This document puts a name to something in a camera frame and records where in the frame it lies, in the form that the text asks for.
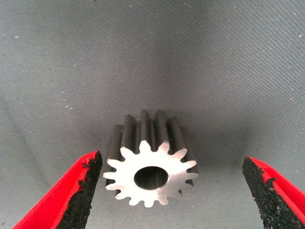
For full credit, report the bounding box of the dark grey table cloth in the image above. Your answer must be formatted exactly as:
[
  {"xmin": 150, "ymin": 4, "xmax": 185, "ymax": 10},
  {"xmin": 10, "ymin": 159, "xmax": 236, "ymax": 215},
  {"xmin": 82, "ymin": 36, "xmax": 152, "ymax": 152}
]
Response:
[{"xmin": 0, "ymin": 0, "xmax": 305, "ymax": 229}]

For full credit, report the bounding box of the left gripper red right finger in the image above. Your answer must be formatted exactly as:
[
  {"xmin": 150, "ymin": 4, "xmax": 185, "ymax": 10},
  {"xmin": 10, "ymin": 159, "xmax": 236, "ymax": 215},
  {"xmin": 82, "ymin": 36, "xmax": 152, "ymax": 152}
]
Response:
[{"xmin": 242, "ymin": 156, "xmax": 305, "ymax": 229}]

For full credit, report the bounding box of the steel planetary gear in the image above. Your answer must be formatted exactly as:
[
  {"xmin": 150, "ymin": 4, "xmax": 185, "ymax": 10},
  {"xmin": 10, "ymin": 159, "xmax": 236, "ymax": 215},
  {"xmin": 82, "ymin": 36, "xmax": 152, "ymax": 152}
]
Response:
[{"xmin": 102, "ymin": 109, "xmax": 200, "ymax": 208}]

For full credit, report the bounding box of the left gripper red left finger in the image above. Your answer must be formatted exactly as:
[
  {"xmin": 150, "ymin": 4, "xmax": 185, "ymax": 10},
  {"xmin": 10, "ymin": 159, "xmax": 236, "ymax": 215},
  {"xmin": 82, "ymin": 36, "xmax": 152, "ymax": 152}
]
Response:
[{"xmin": 13, "ymin": 150, "xmax": 103, "ymax": 229}]

